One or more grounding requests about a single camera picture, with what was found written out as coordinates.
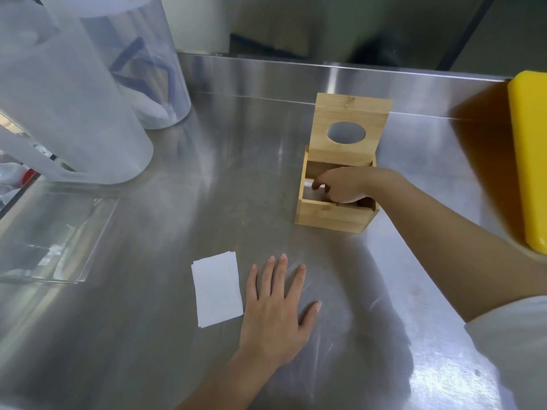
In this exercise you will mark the blue plastic scoop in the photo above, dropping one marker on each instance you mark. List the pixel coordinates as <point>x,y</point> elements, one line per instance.
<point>134,49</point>

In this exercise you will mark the person's left middle finger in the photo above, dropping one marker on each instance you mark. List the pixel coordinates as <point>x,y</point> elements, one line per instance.
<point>280,273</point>

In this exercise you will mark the yellow cutting board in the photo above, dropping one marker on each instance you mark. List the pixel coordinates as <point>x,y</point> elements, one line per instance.
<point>532,157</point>

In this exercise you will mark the person's left hand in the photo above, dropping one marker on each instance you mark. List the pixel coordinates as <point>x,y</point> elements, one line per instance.
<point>271,320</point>

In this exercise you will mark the large translucent plastic container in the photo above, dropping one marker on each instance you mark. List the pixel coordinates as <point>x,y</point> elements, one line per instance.
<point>64,102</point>

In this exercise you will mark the person's right hand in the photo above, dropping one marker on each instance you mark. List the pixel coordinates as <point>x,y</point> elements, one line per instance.
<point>352,185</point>

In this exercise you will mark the person's left little finger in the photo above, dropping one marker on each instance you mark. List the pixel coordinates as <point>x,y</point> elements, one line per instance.
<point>252,281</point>

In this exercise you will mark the person's right fingers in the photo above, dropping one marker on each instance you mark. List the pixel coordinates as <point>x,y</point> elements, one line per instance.
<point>327,183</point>

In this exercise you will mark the person's left forearm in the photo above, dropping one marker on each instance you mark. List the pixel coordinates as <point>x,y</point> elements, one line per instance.
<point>222,380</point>

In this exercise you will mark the white tissue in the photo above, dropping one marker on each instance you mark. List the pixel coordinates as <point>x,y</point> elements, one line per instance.
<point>311,192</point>

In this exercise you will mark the wooden tissue box with lid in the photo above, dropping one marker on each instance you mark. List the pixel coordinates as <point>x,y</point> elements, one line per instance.
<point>342,123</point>

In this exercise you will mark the translucent container with blue scoop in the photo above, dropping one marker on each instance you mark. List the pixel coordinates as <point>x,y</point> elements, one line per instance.
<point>171,81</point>

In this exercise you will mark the clear acrylic tray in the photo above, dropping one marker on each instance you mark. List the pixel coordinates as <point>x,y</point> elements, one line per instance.
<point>51,234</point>

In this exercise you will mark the person's right forearm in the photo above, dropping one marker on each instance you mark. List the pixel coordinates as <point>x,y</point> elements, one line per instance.
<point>427,234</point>

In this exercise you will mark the folded white paper napkins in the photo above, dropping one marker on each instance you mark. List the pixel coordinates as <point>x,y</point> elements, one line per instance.
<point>216,290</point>

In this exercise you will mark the person's left thumb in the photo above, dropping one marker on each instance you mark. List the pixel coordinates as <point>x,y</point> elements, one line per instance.
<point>311,313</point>

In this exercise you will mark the white shirt sleeve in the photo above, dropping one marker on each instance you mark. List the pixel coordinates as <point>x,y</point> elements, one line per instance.
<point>513,354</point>

